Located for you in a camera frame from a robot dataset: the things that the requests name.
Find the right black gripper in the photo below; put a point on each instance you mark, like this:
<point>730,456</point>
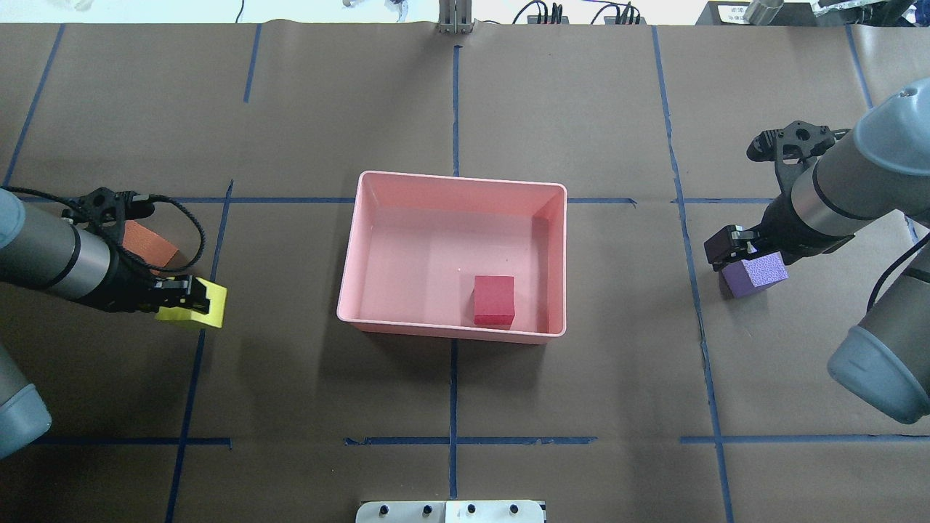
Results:
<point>779,224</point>

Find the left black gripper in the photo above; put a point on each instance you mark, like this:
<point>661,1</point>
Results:
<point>129,287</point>

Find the yellow foam block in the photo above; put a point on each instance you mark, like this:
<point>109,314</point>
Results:
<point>192,319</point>

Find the purple foam block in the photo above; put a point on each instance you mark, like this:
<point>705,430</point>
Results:
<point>752,276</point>

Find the orange foam block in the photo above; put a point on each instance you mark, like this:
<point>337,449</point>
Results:
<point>145,243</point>

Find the pink foam block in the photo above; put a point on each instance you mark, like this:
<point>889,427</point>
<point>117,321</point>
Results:
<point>494,300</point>

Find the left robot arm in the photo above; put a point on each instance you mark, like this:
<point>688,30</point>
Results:
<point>75,249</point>

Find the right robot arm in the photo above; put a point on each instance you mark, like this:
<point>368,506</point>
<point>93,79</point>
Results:
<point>834,183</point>

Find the pink plastic bin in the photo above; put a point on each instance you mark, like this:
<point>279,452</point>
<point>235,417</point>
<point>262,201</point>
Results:
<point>418,241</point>

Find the white control box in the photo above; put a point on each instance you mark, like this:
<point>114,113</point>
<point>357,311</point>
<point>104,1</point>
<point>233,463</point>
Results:
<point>452,511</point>

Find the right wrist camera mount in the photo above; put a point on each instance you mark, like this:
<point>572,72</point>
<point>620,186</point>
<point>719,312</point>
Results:
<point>793,149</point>

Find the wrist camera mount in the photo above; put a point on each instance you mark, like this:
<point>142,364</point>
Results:
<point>108,206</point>
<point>793,149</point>

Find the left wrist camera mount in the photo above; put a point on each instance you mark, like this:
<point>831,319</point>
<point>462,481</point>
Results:
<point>108,206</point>

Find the metal post bracket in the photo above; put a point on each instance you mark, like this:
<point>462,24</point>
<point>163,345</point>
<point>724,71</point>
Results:
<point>455,17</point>

